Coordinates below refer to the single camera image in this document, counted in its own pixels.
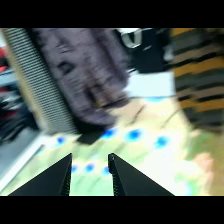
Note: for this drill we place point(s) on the yellow grey striped garment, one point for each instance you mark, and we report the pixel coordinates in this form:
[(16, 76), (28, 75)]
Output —
[(200, 76)]

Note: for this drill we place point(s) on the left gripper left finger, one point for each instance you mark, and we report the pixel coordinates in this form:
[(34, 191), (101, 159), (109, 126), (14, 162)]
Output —
[(50, 181)]

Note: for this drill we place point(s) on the grey ribbed garment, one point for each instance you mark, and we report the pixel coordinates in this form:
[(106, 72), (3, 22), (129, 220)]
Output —
[(36, 80)]

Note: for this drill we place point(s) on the purple grey garment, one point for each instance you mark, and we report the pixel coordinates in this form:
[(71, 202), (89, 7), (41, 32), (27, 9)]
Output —
[(86, 76)]

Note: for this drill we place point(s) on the black garment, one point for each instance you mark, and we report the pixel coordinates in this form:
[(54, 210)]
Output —
[(150, 50)]

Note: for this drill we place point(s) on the white garment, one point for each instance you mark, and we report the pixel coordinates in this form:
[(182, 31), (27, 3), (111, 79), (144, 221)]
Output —
[(151, 84)]

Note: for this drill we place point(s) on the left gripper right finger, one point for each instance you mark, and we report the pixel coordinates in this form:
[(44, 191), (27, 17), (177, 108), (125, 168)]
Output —
[(136, 181)]

